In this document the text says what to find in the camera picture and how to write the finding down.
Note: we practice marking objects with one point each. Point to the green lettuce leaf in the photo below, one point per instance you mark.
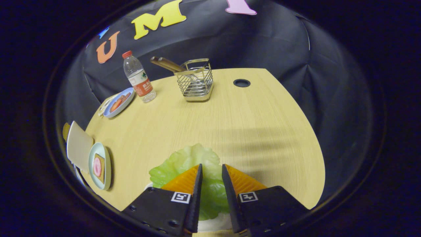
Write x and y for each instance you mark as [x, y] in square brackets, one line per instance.
[190, 158]

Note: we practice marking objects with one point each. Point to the white toaster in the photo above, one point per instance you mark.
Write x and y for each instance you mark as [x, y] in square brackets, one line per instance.
[79, 144]

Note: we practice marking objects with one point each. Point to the blue plate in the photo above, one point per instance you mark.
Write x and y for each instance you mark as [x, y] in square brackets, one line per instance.
[126, 103]

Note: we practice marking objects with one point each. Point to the clear bottle with red cap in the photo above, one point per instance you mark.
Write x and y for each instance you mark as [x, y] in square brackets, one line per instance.
[138, 77]

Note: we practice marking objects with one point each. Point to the pink ham slice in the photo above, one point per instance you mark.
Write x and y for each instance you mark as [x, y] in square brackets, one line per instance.
[97, 167]

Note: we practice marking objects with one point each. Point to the bread slice under ham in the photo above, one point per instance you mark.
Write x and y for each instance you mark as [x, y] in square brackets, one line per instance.
[102, 174]

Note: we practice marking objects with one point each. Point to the brown meat steak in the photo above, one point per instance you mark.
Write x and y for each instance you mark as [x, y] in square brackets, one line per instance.
[125, 97]

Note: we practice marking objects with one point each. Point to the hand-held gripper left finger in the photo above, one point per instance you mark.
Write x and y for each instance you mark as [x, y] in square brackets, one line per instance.
[195, 197]

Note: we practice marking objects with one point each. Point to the white divided grain tray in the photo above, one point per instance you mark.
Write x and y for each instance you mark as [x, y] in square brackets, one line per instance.
[106, 105]

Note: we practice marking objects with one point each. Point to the black backdrop cloth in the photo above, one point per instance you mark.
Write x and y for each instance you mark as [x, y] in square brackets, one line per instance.
[263, 39]

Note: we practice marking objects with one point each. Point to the small white dish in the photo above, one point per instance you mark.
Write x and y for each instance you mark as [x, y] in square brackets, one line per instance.
[213, 224]

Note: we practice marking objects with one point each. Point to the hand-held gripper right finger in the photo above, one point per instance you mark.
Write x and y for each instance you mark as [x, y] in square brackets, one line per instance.
[230, 204]

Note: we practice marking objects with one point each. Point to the pale green plate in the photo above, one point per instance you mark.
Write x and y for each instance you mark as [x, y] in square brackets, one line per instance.
[107, 177]

